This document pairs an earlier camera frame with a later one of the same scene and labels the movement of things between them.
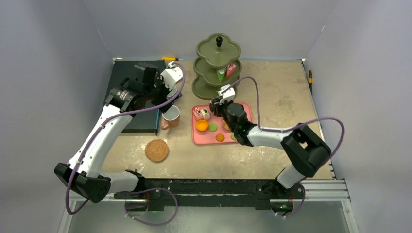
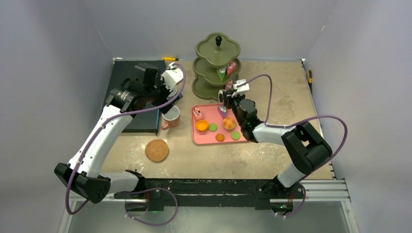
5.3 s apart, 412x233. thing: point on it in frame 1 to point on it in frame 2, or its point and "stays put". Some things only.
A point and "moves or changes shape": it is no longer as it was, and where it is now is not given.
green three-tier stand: (217, 64) stays put
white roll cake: (205, 114) moves or changes shape
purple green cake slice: (221, 73) stays put
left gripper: (165, 91) stays put
